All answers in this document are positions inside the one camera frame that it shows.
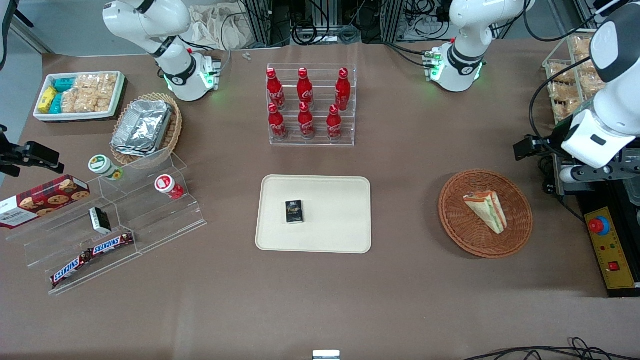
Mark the stack of foil trays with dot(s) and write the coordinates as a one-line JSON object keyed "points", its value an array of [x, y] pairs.
{"points": [[142, 127]]}

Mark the red lid cup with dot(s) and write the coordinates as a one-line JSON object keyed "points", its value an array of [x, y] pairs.
{"points": [[165, 184]]}

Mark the small black box white side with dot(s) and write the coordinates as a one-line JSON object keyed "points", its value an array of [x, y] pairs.
{"points": [[100, 220]]}

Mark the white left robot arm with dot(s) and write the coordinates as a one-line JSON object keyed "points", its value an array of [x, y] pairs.
{"points": [[465, 30]]}

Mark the small clear plastic piece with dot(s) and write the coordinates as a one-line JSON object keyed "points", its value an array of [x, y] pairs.
{"points": [[246, 56]]}

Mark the white crumpled cloth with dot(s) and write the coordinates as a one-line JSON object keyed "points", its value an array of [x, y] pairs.
{"points": [[215, 27]]}

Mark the brown Snickers bar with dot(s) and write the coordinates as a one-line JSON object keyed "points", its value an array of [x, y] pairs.
{"points": [[111, 244], [70, 269]]}

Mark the clear rice cracker bag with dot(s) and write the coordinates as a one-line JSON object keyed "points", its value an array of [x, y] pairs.
{"points": [[79, 102], [86, 83], [107, 92]]}

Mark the yellow snack pack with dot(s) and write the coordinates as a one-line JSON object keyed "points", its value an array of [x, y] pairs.
{"points": [[47, 99]]}

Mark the triangular sandwich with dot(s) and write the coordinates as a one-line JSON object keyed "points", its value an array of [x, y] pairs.
{"points": [[487, 210]]}

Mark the beige rectangular tray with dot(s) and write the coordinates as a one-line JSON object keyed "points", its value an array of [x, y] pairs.
{"points": [[335, 210]]}

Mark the round brown wicker basket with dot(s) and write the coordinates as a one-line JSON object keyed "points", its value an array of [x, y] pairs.
{"points": [[465, 235]]}

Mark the white rectangular snack bin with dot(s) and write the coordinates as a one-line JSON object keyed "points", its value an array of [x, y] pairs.
{"points": [[45, 79]]}

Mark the aluminium frame post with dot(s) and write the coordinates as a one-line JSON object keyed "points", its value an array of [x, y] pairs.
{"points": [[392, 20], [257, 22]]}

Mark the small white edge object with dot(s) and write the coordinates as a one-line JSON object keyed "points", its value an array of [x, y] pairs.
{"points": [[326, 355]]}

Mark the oval light wicker basket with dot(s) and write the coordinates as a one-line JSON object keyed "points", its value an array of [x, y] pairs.
{"points": [[175, 130]]}

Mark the small black box gold print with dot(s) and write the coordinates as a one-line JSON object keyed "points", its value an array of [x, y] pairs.
{"points": [[294, 212]]}

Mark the clear acrylic bottle rack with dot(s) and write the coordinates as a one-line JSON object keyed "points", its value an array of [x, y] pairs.
{"points": [[320, 140]]}

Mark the red cola bottle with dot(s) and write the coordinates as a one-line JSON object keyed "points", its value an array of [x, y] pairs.
{"points": [[276, 124], [274, 90], [306, 123], [334, 125], [342, 90], [304, 89]]}

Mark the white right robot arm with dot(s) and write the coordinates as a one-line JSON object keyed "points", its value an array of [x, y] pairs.
{"points": [[150, 20]]}

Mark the red tartan cookie box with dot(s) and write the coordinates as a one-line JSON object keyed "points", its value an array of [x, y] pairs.
{"points": [[45, 200]]}

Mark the teal snack pack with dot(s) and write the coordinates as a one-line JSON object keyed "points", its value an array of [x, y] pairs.
{"points": [[64, 84], [56, 104]]}

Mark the clear acrylic step shelf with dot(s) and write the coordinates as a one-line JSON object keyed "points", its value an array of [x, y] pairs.
{"points": [[165, 220]]}

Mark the black curved bar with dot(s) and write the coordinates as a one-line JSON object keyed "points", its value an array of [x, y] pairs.
{"points": [[6, 35]]}

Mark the yellow emergency stop box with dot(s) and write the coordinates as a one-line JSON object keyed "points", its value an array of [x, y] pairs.
{"points": [[615, 250]]}

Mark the green lid white cup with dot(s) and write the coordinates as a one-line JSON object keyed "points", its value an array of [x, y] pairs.
{"points": [[102, 166]]}

